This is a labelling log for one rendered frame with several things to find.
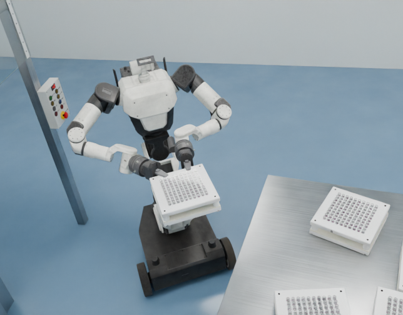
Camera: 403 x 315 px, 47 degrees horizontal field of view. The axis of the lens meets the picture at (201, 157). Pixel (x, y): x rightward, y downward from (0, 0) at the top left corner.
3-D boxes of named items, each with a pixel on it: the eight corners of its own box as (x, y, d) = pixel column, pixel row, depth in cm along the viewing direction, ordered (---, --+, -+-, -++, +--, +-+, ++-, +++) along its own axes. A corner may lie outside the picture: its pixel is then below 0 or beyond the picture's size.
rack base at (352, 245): (388, 216, 193) (388, 212, 192) (368, 255, 178) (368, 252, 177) (331, 197, 206) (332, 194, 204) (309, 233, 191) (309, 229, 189)
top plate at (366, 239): (389, 207, 190) (390, 204, 189) (369, 247, 175) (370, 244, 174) (333, 189, 203) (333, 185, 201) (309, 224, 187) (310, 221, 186)
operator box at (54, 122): (70, 114, 292) (58, 77, 276) (59, 129, 279) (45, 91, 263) (61, 114, 293) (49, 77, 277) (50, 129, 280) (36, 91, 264)
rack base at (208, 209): (221, 210, 190) (221, 205, 189) (164, 227, 186) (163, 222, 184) (203, 175, 209) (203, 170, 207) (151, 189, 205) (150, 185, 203)
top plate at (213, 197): (220, 201, 187) (219, 197, 186) (162, 218, 183) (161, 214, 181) (203, 166, 206) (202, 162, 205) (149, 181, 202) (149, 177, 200)
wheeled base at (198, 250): (131, 224, 323) (121, 189, 303) (201, 204, 332) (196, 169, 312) (150, 296, 273) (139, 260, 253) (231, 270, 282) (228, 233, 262)
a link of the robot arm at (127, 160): (134, 155, 206) (118, 148, 213) (129, 178, 208) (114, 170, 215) (152, 155, 215) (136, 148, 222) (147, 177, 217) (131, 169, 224)
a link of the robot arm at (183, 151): (196, 150, 203) (193, 137, 213) (175, 155, 203) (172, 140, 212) (199, 173, 211) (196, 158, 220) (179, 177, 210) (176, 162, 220)
